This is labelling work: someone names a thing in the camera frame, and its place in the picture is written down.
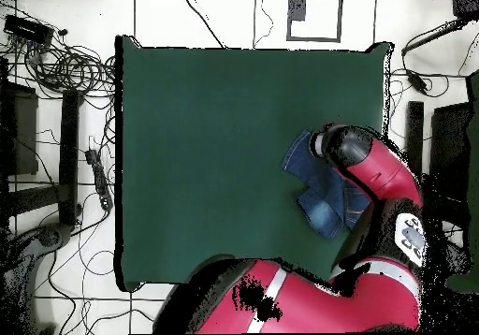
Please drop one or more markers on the blue denim jeans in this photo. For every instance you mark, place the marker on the blue denim jeans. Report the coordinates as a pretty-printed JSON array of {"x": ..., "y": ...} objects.
[{"x": 318, "y": 185}]

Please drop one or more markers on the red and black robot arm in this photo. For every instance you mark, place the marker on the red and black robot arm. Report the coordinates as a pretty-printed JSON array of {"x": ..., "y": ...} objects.
[{"x": 374, "y": 170}]

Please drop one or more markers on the dark green table cloth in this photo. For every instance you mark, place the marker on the dark green table cloth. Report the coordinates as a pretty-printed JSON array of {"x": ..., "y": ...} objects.
[{"x": 179, "y": 125}]

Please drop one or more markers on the black power strip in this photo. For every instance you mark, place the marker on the black power strip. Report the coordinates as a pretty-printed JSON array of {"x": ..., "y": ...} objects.
[{"x": 99, "y": 179}]

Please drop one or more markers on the grey floor socket plate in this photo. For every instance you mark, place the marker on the grey floor socket plate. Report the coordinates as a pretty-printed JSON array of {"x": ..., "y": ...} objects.
[{"x": 298, "y": 10}]

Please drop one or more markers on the black power adapter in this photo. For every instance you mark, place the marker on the black power adapter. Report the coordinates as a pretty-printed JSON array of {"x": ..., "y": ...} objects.
[{"x": 417, "y": 81}]

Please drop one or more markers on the grey stand leg round foot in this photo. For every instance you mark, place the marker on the grey stand leg round foot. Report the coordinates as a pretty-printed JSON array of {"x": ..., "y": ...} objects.
[{"x": 48, "y": 235}]

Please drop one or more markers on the black hub box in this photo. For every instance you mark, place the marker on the black hub box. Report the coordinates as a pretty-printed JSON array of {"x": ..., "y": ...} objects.
[{"x": 28, "y": 30}]

